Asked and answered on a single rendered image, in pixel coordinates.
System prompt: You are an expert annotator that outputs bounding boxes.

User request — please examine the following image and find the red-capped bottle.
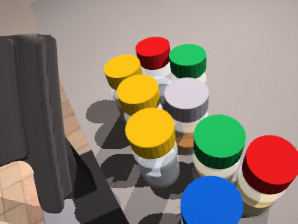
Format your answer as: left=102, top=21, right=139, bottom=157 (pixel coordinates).
left=135, top=37, right=172, bottom=104
left=234, top=135, right=298, bottom=218

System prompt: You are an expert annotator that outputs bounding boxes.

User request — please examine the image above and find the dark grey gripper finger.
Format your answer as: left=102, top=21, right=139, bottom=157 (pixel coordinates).
left=0, top=33, right=72, bottom=214

